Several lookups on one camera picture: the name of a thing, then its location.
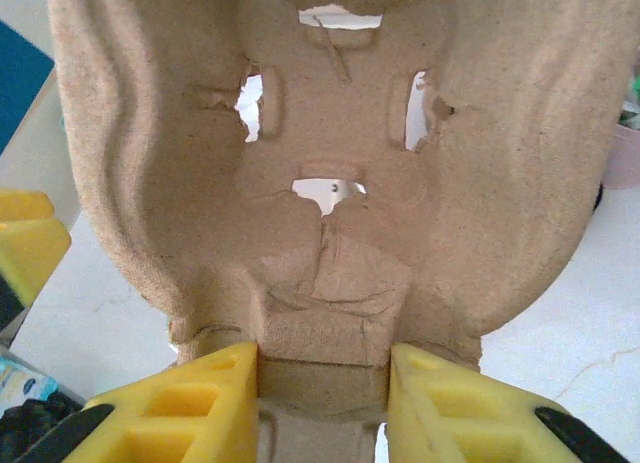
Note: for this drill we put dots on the brown pulp cup carrier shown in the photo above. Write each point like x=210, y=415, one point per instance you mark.
x=320, y=133

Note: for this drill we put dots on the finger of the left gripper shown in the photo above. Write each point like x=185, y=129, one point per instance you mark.
x=30, y=248

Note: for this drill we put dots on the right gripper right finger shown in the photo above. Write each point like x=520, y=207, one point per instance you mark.
x=450, y=418

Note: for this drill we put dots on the pink metal straw bucket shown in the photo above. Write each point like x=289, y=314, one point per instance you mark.
x=625, y=158

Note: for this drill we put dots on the blue wet wipes pack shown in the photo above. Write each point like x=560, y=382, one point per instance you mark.
x=25, y=380

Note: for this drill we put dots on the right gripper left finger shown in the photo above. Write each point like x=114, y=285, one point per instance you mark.
x=190, y=413

